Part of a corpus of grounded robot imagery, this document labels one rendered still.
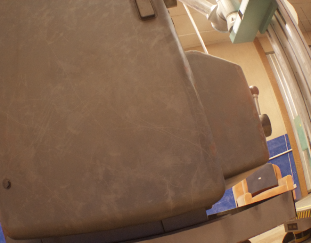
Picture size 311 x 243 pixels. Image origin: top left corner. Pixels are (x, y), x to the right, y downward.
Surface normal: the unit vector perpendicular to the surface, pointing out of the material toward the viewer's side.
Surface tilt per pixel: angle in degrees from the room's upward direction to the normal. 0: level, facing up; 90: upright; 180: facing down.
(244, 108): 90
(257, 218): 90
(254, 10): 180
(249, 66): 90
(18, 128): 90
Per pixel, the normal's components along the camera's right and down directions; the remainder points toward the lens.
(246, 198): -0.04, -0.28
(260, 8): 0.26, 0.92
